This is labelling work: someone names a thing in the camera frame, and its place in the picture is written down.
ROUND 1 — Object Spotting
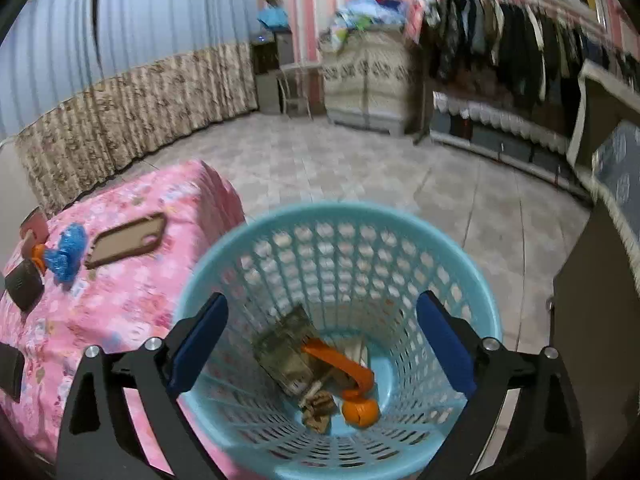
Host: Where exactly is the pink cartoon mug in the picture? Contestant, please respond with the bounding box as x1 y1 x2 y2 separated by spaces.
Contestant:
20 207 49 244

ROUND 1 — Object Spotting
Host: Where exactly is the turquoise plastic laundry basket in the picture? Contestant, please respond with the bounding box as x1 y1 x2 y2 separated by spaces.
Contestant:
175 202 502 479

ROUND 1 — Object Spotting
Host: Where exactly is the brown paper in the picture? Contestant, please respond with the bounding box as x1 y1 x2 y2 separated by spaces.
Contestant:
302 390 337 434

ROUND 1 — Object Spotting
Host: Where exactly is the pile of clothes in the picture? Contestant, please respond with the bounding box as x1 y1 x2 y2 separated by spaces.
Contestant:
321 0 408 52

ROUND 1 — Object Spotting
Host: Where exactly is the black phone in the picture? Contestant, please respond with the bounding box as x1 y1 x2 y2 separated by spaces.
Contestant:
4 259 44 313

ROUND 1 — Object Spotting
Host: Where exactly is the patterned snack wrapper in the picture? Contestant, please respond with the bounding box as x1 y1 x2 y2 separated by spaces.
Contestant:
253 304 319 396

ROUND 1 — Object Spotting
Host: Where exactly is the blue floral curtain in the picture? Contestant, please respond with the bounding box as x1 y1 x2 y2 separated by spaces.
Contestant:
1 0 257 212

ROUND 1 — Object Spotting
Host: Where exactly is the clothes rack with garments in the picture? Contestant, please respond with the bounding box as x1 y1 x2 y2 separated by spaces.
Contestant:
420 0 639 110

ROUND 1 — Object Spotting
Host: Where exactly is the orange mandarin fruit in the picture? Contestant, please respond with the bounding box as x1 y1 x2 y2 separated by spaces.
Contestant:
342 398 380 428

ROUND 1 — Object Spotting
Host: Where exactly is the pink floral tablecloth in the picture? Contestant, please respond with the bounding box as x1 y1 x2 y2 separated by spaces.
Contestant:
1 160 245 462

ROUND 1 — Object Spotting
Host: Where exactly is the cloth covered cabinet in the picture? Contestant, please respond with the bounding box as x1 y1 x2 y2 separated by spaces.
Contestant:
318 25 422 136

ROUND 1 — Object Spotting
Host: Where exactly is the blue lace sofa cover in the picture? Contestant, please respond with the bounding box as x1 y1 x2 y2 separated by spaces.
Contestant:
575 120 640 290

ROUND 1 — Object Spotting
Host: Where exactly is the blue covered potted plant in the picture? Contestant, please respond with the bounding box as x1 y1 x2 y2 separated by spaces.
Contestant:
257 0 290 32

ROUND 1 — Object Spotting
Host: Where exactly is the blue plastic bag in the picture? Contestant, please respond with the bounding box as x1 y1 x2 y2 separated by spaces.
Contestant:
43 223 88 284

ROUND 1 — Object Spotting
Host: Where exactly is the small metal stool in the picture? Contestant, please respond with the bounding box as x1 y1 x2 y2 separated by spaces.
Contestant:
276 61 321 119

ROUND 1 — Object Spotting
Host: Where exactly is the low lace covered shelf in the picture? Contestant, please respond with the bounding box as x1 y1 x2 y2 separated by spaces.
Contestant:
428 91 588 200

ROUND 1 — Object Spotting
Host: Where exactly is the brown phone case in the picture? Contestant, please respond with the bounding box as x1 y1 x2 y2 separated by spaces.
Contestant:
85 211 168 270

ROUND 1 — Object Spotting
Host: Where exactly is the grey water dispenser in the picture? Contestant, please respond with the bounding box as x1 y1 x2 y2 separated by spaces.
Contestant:
250 28 294 115

